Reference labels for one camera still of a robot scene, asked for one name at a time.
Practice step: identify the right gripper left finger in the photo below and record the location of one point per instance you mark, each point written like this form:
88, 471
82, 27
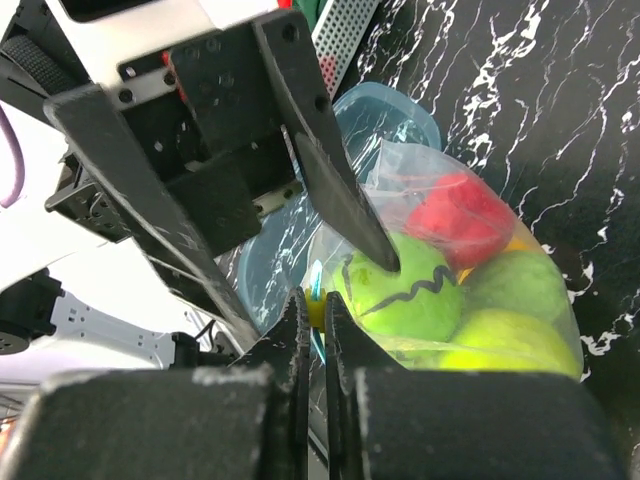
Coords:
245, 421

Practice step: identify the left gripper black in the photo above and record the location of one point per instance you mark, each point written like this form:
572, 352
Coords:
195, 154

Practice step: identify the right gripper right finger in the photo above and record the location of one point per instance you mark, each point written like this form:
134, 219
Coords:
387, 422

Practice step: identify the green fake apple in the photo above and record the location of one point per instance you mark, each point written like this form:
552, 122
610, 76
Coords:
422, 301

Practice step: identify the yellow fake lemon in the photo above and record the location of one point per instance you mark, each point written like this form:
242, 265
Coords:
503, 340

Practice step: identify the clear zip top bag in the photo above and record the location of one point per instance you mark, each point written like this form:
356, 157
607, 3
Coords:
402, 176

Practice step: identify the green fake vegetable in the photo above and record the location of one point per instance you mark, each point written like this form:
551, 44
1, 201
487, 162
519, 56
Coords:
521, 281

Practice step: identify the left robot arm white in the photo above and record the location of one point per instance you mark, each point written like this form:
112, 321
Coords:
52, 47

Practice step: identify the yellow bag zip slider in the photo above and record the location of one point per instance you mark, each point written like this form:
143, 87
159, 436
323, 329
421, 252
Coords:
316, 308

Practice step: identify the red fake pepper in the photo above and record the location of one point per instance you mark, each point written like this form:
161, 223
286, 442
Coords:
464, 218

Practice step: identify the yellow orange fake mango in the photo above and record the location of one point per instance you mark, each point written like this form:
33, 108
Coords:
516, 244

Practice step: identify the blue translucent plastic tub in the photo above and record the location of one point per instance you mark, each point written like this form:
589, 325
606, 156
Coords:
276, 260

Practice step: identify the dark green cloth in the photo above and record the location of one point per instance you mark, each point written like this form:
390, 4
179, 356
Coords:
311, 9

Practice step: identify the white plastic basket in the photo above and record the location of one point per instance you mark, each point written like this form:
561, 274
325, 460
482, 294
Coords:
337, 35

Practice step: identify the black marble pattern mat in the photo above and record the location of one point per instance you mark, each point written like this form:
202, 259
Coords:
540, 99

